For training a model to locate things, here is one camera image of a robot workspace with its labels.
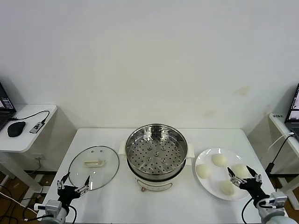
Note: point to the round white plate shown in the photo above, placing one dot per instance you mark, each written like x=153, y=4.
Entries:
x=210, y=185

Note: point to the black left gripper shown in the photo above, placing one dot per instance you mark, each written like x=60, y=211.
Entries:
x=67, y=193

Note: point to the white side table with mouse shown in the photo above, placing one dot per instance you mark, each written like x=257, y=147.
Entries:
x=28, y=140

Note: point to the black laptop beside mouse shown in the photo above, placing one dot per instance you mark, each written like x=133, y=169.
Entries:
x=4, y=113

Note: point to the black laptop with pink windows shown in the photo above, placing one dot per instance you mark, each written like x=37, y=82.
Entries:
x=294, y=109

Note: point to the white steamed baozi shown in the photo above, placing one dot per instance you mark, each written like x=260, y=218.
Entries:
x=219, y=160
x=241, y=170
x=226, y=188
x=204, y=171

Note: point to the black computer mouse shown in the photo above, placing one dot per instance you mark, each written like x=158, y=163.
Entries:
x=16, y=128

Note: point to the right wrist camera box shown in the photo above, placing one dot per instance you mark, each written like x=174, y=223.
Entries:
x=278, y=200

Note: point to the stainless steel steamer basket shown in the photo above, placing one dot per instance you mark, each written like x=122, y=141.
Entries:
x=140, y=149

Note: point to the grey usb hub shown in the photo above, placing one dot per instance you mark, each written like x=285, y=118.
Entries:
x=36, y=127

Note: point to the cream electric cooking pot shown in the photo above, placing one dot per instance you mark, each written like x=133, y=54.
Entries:
x=154, y=184

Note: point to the small printed table sticker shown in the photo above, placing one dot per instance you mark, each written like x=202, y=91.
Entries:
x=278, y=116

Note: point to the round glass pot lid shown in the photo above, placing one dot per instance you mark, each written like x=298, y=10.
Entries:
x=102, y=172

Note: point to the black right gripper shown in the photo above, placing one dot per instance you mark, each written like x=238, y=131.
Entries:
x=255, y=188

